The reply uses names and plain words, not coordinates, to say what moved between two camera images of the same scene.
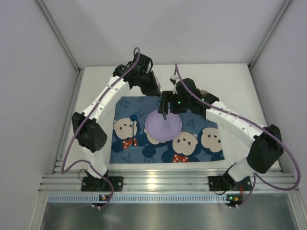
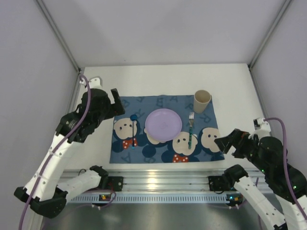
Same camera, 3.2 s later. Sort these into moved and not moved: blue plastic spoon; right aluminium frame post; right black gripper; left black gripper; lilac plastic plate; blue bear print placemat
Moved: right black gripper; left black gripper
Not moved: lilac plastic plate; blue bear print placemat; right aluminium frame post; blue plastic spoon
